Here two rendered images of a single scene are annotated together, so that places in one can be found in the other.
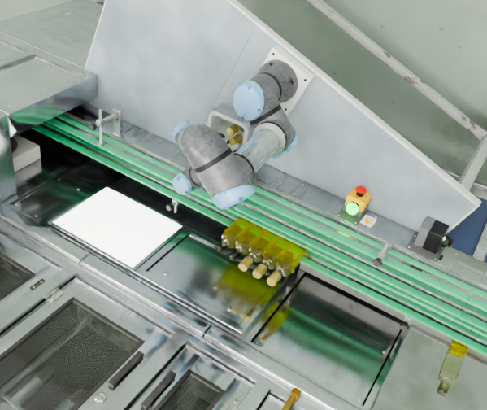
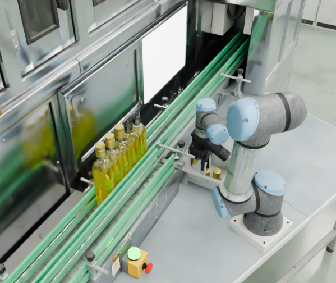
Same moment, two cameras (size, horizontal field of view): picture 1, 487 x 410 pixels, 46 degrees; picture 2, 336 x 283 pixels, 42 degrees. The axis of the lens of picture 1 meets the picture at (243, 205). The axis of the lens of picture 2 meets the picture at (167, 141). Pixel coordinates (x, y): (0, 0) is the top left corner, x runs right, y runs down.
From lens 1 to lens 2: 0.88 m
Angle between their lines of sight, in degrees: 25
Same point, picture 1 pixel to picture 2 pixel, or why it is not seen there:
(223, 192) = (257, 106)
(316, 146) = (193, 239)
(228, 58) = not seen: hidden behind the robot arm
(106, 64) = not seen: hidden behind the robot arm
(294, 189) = (157, 207)
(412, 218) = not seen: outside the picture
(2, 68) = (284, 35)
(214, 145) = (299, 114)
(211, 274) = (109, 103)
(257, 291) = (82, 135)
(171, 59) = (275, 148)
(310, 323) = (34, 172)
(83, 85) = (259, 82)
